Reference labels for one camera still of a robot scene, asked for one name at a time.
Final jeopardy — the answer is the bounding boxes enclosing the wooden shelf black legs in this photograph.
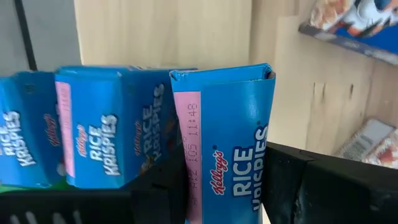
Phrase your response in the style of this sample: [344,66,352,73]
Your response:
[14,0,253,73]

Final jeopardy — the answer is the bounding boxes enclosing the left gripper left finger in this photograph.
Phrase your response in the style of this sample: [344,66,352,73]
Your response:
[0,145,190,224]

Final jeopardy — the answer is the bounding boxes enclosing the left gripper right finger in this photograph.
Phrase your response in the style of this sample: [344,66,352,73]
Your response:
[262,141,398,224]

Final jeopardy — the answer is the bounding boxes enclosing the Rice Krispies cereal box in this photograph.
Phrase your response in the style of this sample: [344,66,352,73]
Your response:
[55,64,198,190]
[169,63,277,224]
[0,70,60,189]

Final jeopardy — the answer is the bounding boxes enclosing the Apple Jacks cereal box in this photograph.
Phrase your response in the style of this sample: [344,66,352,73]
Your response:
[0,184,71,194]

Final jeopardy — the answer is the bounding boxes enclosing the Frosted Flakes cereal box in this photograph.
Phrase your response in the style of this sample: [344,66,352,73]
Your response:
[297,0,398,67]
[335,118,398,170]

